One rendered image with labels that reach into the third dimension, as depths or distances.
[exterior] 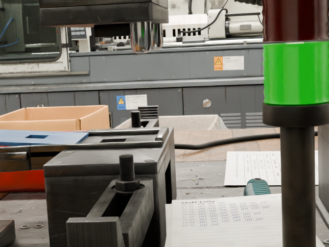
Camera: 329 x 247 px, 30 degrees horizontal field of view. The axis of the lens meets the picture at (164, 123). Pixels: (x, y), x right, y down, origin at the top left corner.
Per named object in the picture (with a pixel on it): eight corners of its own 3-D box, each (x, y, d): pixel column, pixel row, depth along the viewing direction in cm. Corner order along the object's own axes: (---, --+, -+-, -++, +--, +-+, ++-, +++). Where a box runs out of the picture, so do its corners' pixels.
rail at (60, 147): (32, 169, 62) (30, 144, 61) (163, 165, 61) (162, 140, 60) (30, 170, 61) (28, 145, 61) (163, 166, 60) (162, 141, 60)
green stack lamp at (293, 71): (261, 98, 38) (260, 43, 37) (324, 95, 38) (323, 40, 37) (266, 105, 34) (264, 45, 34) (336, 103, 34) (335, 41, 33)
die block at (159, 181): (94, 198, 74) (90, 137, 73) (176, 196, 73) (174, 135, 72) (50, 259, 55) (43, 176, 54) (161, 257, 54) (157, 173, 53)
